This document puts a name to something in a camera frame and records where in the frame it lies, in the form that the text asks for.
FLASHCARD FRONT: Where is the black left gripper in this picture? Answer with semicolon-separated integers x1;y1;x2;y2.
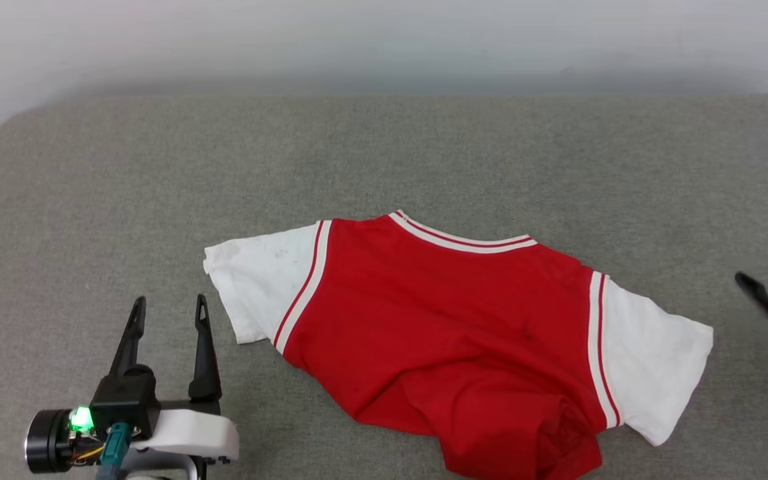
24;293;223;475

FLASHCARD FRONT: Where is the red and white t-shirt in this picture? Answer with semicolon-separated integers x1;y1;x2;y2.
203;209;715;480

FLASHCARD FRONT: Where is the teal cable connector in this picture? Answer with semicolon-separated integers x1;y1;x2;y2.
95;421;134;480

